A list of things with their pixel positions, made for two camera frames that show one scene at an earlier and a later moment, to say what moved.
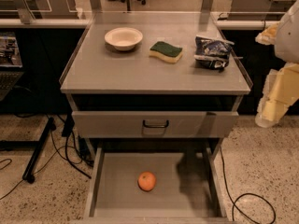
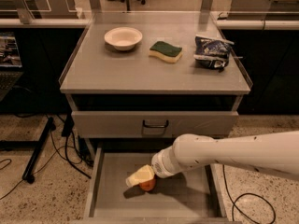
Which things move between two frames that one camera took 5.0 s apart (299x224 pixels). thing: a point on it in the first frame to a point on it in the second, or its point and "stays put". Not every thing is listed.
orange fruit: (147, 181) stays put
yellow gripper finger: (280, 91) to (168, 161)
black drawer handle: (156, 126) stays put
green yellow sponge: (167, 51) stays put
